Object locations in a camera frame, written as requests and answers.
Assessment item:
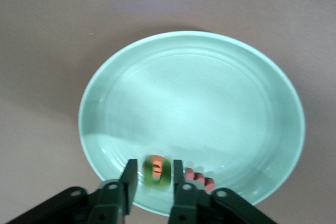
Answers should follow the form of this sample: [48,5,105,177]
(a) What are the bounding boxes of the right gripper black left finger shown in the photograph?
[5,158,139,224]

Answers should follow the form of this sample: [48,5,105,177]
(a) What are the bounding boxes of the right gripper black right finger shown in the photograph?
[169,159,279,224]

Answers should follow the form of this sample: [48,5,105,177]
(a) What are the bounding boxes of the pink letter w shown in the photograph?
[185,167,216,193]

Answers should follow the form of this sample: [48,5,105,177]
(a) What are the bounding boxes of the green letter n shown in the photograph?
[141,155,173,187]

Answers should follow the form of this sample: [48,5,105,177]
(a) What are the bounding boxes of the green plate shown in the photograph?
[78,30,306,218]

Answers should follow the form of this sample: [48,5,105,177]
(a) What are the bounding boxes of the brown table cover sheet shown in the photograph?
[0,0,336,224]

